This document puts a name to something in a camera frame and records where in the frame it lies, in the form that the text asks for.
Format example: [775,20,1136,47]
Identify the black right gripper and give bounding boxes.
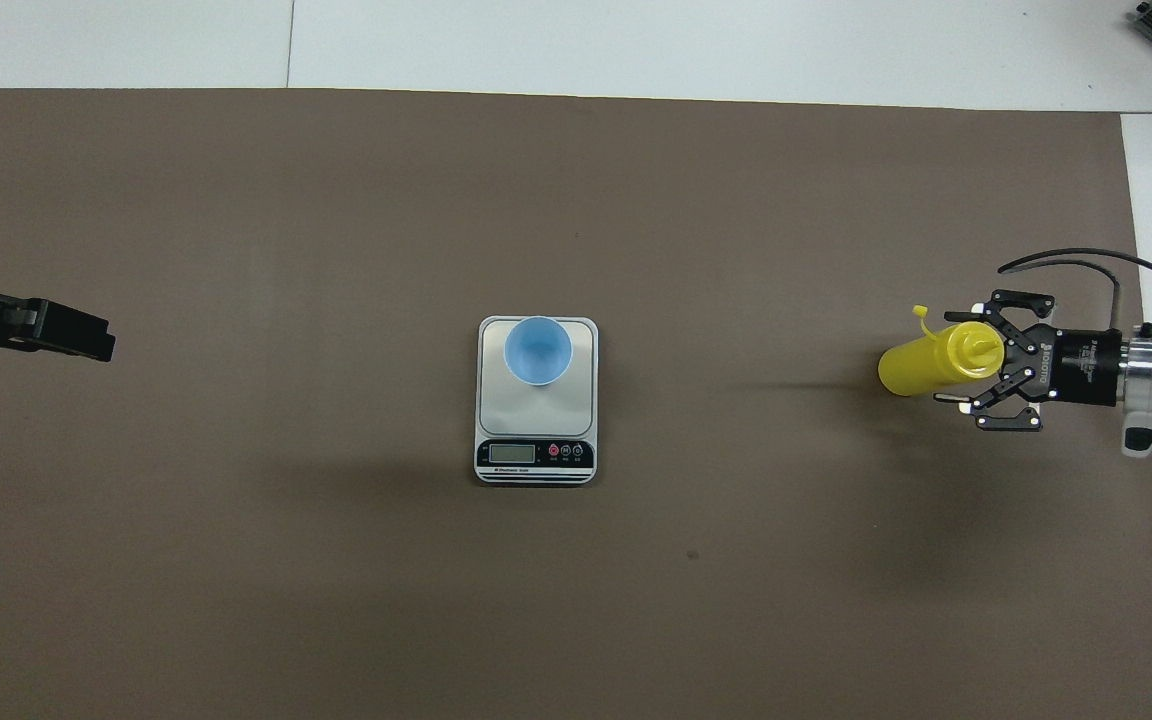
[934,290,1127,433]

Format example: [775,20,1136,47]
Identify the yellow squeeze bottle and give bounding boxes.
[878,305,1005,398]

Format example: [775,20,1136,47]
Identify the light blue plastic cup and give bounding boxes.
[504,315,574,387]

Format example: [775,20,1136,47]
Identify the silver digital kitchen scale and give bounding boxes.
[475,316,599,486]

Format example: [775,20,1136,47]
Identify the brown paper table mat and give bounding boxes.
[0,88,1152,720]

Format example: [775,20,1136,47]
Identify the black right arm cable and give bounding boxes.
[998,248,1152,331]

